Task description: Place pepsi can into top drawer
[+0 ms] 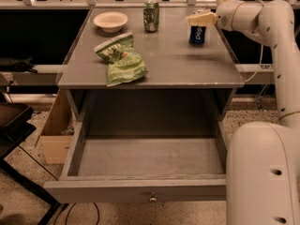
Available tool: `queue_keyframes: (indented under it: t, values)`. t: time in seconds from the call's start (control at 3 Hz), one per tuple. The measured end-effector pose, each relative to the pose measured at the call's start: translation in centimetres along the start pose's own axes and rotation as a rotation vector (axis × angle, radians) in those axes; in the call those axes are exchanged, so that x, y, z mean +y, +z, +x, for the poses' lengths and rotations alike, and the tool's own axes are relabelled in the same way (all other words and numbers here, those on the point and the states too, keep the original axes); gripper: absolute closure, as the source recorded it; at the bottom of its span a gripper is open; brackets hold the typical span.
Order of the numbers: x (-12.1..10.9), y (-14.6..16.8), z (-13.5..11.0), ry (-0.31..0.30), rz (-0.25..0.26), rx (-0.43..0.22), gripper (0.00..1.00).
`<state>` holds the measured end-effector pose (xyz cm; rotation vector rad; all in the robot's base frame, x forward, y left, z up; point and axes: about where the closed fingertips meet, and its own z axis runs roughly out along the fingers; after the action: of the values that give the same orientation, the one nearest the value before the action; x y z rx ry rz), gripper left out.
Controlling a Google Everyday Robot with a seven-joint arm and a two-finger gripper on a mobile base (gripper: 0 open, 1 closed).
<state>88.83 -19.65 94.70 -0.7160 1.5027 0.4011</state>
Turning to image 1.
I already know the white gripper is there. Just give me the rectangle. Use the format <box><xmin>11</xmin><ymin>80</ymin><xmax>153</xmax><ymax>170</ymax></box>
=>
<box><xmin>185</xmin><ymin>0</ymin><xmax>244</xmax><ymax>31</ymax></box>

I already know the blue pepsi can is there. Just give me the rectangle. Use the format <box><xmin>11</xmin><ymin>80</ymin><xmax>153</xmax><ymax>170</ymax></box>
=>
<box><xmin>187</xmin><ymin>18</ymin><xmax>206</xmax><ymax>46</ymax></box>

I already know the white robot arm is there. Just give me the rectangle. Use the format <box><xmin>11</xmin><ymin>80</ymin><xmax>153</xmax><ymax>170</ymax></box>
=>
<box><xmin>185</xmin><ymin>0</ymin><xmax>300</xmax><ymax>225</ymax></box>

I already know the green soda can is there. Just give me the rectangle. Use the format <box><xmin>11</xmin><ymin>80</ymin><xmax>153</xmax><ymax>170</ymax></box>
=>
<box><xmin>143</xmin><ymin>0</ymin><xmax>159</xmax><ymax>32</ymax></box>

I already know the open grey top drawer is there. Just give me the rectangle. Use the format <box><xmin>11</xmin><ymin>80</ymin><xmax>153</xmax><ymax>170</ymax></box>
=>
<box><xmin>44</xmin><ymin>89</ymin><xmax>238</xmax><ymax>204</ymax></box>

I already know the metal drawer knob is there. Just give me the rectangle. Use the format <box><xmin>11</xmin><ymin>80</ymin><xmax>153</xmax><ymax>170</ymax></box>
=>
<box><xmin>148</xmin><ymin>192</ymin><xmax>158</xmax><ymax>203</ymax></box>

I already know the grey wooden cabinet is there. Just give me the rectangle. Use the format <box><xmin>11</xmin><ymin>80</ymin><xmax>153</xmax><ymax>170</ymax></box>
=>
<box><xmin>57</xmin><ymin>7</ymin><xmax>245</xmax><ymax>124</ymax></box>

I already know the green chip bag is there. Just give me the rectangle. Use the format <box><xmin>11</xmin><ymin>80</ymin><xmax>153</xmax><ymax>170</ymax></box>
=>
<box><xmin>94</xmin><ymin>32</ymin><xmax>148</xmax><ymax>86</ymax></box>

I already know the white paper bowl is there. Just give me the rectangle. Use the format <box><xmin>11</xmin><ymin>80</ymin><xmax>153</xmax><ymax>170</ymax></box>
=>
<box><xmin>94</xmin><ymin>12</ymin><xmax>128</xmax><ymax>33</ymax></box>

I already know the cardboard box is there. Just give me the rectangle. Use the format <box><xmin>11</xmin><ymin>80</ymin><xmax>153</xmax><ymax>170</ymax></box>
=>
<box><xmin>39</xmin><ymin>90</ymin><xmax>72</xmax><ymax>164</ymax></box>

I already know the black chair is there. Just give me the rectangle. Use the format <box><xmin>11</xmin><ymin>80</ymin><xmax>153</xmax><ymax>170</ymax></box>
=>
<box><xmin>0</xmin><ymin>101</ymin><xmax>60</xmax><ymax>225</ymax></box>

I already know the white cable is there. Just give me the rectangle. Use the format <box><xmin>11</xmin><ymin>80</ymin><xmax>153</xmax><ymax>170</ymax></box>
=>
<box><xmin>243</xmin><ymin>44</ymin><xmax>266</xmax><ymax>83</ymax></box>

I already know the black floor cable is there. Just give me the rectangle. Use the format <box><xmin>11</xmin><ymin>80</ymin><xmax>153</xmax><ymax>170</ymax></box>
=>
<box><xmin>18</xmin><ymin>143</ymin><xmax>101</xmax><ymax>225</ymax></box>

